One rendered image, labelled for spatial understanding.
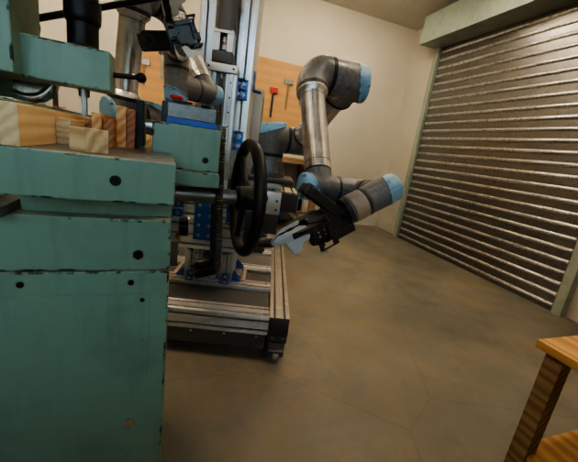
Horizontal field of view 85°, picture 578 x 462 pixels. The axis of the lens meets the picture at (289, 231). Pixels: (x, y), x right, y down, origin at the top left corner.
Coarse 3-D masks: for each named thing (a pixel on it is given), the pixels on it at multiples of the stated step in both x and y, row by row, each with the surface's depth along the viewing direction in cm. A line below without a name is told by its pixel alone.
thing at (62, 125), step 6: (60, 120) 49; (66, 120) 50; (72, 120) 51; (78, 120) 54; (60, 126) 50; (66, 126) 50; (84, 126) 59; (60, 132) 50; (66, 132) 50; (60, 138) 50; (66, 138) 50; (66, 144) 51
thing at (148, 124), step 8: (136, 104) 62; (144, 104) 63; (136, 112) 63; (144, 112) 64; (136, 120) 63; (144, 120) 65; (152, 120) 67; (136, 128) 63; (144, 128) 66; (136, 136) 64; (144, 136) 66; (136, 144) 64; (144, 144) 68
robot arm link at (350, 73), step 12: (336, 60) 95; (348, 60) 98; (336, 72) 95; (348, 72) 96; (360, 72) 98; (336, 84) 97; (348, 84) 98; (360, 84) 98; (336, 96) 102; (348, 96) 101; (360, 96) 101; (336, 108) 108; (300, 132) 132; (300, 144) 134
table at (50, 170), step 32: (0, 160) 37; (32, 160) 38; (64, 160) 40; (96, 160) 41; (128, 160) 42; (160, 160) 46; (0, 192) 38; (32, 192) 39; (64, 192) 41; (96, 192) 42; (128, 192) 43; (160, 192) 45
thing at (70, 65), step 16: (32, 48) 55; (48, 48) 55; (64, 48) 56; (80, 48) 57; (32, 64) 55; (48, 64) 56; (64, 64) 57; (80, 64) 57; (96, 64) 58; (112, 64) 61; (32, 80) 59; (48, 80) 57; (64, 80) 57; (80, 80) 58; (96, 80) 59; (112, 80) 62
